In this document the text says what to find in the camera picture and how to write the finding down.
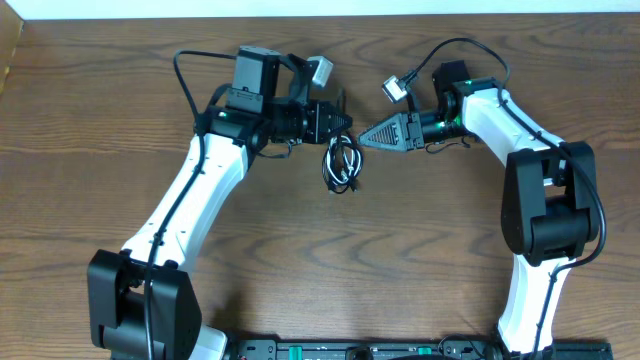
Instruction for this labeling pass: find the white usb cable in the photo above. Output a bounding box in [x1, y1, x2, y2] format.
[325, 135, 362, 186]

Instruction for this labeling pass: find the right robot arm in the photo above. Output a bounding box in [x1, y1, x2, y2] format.
[358, 60, 602, 359]

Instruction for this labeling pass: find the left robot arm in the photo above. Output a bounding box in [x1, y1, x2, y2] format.
[87, 46, 352, 360]

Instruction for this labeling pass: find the right camera cable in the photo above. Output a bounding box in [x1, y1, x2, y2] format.
[399, 37, 608, 360]

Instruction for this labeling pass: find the camera cable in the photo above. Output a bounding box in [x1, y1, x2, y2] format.
[143, 48, 239, 360]
[399, 37, 608, 360]

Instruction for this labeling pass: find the left camera cable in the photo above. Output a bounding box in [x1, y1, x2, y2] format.
[143, 48, 239, 360]

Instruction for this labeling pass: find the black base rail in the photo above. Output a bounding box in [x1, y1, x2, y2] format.
[219, 338, 614, 360]

